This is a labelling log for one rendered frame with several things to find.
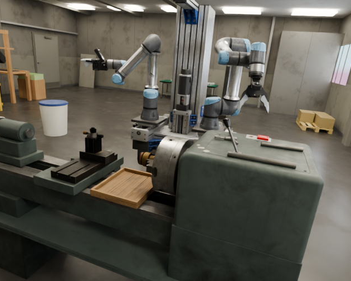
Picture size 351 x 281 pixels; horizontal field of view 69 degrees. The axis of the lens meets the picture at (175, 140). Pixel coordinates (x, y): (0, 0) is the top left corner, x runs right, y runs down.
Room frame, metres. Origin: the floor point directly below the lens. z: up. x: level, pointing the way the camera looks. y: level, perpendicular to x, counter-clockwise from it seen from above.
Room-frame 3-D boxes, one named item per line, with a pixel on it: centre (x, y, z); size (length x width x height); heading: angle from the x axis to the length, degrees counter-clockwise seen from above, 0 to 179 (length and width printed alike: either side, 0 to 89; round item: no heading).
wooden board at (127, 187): (1.40, 0.26, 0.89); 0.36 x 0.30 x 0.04; 161
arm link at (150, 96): (2.05, 0.23, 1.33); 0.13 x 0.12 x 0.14; 4
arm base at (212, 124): (1.90, -0.25, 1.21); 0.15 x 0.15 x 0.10
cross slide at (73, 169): (1.53, 0.56, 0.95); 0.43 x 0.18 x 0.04; 161
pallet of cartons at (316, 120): (7.36, -3.99, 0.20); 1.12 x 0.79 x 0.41; 163
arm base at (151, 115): (2.04, 0.22, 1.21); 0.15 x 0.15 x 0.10
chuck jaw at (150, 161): (1.26, 0.11, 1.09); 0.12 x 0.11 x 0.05; 161
